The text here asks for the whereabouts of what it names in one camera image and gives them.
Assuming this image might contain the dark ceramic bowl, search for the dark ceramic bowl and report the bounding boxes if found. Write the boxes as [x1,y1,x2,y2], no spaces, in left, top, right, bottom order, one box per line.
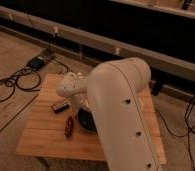
[77,108,97,132]

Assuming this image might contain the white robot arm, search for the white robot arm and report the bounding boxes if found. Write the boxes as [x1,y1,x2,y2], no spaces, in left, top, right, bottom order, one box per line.
[56,57,163,171]

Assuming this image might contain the small dark box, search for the small dark box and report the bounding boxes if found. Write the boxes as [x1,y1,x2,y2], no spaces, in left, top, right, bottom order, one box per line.
[51,102,70,114]

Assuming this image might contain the reddish brown snack bar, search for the reddish brown snack bar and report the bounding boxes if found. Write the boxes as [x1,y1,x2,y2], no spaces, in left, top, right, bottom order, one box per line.
[65,116,74,138]

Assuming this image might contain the wooden table board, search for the wooden table board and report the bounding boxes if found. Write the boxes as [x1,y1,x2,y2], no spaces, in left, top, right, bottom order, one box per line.
[14,73,168,166]

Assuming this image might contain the black power adapter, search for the black power adapter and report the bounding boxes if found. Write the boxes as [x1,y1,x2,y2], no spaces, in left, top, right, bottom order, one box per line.
[27,57,46,71]

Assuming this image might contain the black cables at right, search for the black cables at right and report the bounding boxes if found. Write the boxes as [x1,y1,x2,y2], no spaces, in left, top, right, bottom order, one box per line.
[154,94,195,171]

